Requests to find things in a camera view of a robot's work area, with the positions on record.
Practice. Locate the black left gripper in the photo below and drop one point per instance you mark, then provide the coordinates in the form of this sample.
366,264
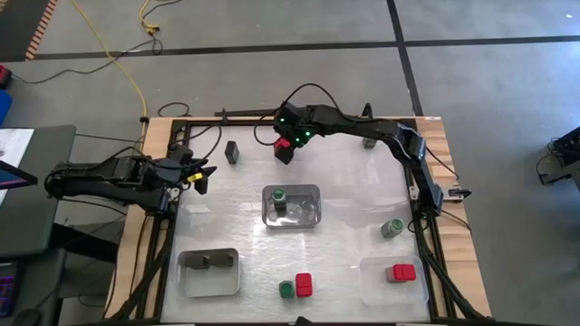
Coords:
176,165

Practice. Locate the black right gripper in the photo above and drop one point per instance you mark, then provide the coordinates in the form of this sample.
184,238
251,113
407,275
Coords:
299,122

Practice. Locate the black pepper tin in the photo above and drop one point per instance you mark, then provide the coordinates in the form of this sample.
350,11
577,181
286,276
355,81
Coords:
197,262
231,152
222,260

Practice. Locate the glass oregano jar green label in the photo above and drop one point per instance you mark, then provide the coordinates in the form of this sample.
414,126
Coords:
286,289
369,144
278,195
392,227

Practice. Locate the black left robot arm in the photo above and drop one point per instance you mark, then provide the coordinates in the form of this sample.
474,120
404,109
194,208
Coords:
99,185

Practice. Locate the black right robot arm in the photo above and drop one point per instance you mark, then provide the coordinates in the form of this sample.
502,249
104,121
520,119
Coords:
362,124

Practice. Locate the black flat bar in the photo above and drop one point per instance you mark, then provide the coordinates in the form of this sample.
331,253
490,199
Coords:
244,112

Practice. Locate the grey translucent plastic bin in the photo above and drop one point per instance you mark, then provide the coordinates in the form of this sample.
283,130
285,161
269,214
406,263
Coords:
303,213

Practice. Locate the white plastic bin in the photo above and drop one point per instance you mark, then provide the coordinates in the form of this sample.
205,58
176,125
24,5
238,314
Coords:
217,285

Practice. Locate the dark grey desk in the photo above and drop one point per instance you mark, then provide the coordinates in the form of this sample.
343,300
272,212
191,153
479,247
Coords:
41,204

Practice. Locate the clear plastic bin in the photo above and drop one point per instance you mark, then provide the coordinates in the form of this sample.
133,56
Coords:
376,294

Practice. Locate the dark tablet screen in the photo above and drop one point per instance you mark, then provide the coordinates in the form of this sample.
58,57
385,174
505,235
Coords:
11,179

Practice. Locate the white paper sheet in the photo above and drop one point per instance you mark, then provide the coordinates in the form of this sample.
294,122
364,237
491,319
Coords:
13,145

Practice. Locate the blue floor object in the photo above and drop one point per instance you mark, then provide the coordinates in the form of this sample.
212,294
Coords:
3,106

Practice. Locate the red floor object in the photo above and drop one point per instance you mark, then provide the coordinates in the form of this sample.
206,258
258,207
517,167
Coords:
3,77

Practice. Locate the backlit keyboard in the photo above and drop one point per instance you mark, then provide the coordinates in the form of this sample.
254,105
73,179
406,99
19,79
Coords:
6,290

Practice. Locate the black mat orange striped edge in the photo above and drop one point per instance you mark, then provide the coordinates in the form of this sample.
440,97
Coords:
18,27

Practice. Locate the black metal table frame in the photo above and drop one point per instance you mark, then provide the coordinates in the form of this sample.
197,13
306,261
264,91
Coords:
244,121

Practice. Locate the black clamp post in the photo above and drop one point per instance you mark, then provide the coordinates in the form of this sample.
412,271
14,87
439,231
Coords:
367,111
224,117

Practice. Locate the silver metal bracket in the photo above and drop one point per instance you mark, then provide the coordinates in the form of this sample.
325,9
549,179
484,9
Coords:
414,192

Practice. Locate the black table-level camera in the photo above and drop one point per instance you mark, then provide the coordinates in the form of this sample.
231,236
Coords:
302,322

